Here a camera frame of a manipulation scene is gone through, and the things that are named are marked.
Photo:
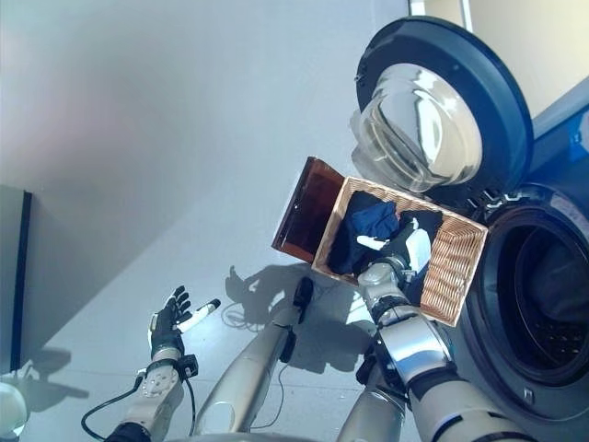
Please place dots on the round glass washer door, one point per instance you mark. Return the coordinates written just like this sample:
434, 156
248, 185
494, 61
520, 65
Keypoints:
428, 115

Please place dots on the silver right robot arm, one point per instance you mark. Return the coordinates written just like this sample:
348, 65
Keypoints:
414, 340

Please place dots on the black rolled garment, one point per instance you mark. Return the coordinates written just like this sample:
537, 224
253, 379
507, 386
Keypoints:
430, 223
345, 253

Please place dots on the silver right robot leg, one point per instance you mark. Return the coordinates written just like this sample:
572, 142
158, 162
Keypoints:
368, 405

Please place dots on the brown glossy stool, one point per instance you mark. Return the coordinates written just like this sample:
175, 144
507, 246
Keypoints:
308, 212

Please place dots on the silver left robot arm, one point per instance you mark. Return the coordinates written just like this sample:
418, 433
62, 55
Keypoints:
156, 387

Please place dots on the silver left robot leg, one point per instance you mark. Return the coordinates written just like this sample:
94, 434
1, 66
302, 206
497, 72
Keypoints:
248, 368

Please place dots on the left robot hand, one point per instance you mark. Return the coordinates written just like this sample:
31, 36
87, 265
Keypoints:
168, 329

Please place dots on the silver robot leg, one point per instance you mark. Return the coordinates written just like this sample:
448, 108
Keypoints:
248, 368
368, 405

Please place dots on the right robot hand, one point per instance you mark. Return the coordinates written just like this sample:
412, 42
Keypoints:
419, 246

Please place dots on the dark front-load washing machine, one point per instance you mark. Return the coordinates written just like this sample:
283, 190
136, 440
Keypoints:
506, 322

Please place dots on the wicker laundry basket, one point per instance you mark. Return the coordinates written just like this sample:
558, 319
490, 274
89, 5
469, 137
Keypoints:
451, 271

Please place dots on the black left robot foot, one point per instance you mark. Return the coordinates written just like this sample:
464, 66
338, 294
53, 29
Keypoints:
304, 294

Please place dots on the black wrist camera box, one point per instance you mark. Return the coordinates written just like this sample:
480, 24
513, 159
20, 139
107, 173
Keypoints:
189, 365

